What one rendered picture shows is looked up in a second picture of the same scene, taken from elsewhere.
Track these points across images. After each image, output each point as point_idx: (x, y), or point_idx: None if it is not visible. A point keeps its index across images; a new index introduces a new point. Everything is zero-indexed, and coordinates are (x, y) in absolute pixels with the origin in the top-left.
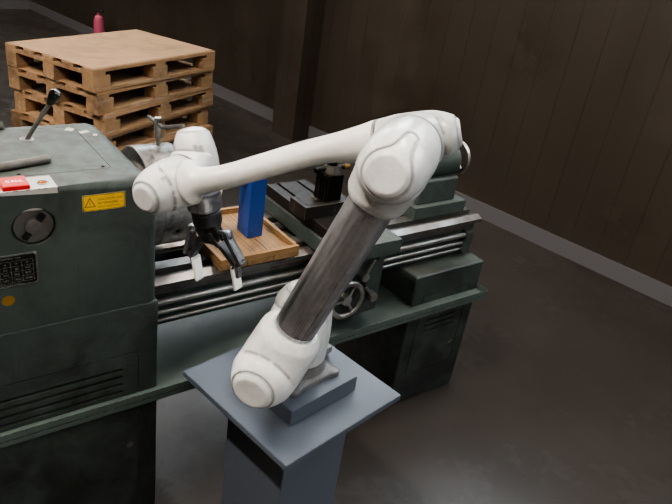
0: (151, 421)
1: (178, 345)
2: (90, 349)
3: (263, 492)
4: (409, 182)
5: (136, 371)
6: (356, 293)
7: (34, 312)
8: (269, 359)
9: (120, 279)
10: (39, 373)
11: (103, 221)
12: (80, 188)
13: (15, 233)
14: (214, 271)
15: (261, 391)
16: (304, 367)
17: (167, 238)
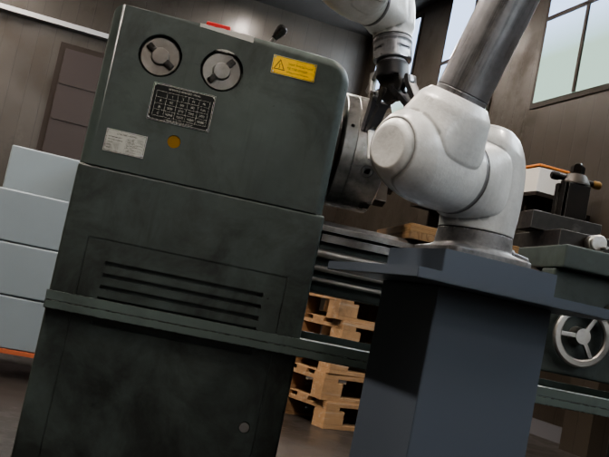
0: (279, 403)
1: None
2: (235, 246)
3: (394, 429)
4: None
5: (278, 308)
6: (600, 343)
7: (193, 167)
8: (419, 109)
9: (289, 168)
10: (174, 249)
11: (287, 91)
12: (275, 46)
13: (203, 72)
14: (401, 240)
15: (401, 134)
16: (462, 129)
17: (354, 179)
